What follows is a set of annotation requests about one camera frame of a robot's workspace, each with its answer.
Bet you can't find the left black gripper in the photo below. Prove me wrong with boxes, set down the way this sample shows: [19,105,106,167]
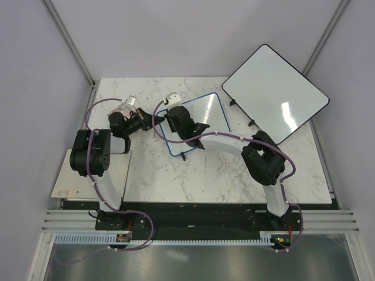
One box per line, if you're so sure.
[124,108,165,137]

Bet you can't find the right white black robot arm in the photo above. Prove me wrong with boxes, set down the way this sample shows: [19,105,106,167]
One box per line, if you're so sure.
[165,106,289,231]

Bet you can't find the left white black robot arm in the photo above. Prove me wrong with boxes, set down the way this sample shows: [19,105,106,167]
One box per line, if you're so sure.
[69,108,165,230]

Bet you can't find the small whiteboard left foot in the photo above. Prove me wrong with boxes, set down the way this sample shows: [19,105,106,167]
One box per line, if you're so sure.
[180,152,186,161]

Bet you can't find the large black-framed whiteboard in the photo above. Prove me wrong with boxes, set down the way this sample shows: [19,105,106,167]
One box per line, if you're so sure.
[221,44,330,145]

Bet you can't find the colourful patterned packet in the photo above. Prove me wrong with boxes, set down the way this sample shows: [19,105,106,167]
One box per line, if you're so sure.
[107,101,140,137]

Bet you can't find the grey metal plate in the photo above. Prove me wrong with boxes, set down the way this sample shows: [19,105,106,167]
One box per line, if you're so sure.
[50,148,132,200]

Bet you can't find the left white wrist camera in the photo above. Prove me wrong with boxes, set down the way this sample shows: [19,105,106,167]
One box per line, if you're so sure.
[122,95,136,111]

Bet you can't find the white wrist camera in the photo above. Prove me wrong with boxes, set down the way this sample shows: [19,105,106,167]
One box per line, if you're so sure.
[163,92,182,109]
[122,95,136,111]

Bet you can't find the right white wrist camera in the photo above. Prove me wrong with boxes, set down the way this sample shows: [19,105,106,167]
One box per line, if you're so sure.
[163,92,182,109]

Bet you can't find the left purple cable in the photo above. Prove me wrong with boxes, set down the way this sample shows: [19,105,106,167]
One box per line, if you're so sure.
[52,97,155,266]

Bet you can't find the purple cable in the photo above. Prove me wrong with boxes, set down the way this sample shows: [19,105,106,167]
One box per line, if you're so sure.
[152,100,305,253]
[52,97,155,266]

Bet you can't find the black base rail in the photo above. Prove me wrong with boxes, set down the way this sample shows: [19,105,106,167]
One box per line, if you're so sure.
[62,200,338,233]

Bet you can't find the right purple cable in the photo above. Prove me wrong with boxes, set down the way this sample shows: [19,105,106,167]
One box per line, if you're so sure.
[152,100,305,253]

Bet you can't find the white slotted cable duct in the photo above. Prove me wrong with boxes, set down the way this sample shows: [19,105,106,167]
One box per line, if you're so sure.
[54,232,290,246]

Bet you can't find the left aluminium corner post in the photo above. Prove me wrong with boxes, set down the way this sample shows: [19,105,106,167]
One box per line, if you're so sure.
[41,0,96,88]

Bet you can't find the aluminium corner post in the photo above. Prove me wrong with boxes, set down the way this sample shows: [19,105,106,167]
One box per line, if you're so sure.
[41,0,96,88]
[302,0,352,77]

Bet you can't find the aluminium slotted rail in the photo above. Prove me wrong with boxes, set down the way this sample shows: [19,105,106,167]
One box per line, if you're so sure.
[42,210,360,234]

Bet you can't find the right aluminium corner post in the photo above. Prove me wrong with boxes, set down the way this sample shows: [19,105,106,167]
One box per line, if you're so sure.
[302,0,352,77]

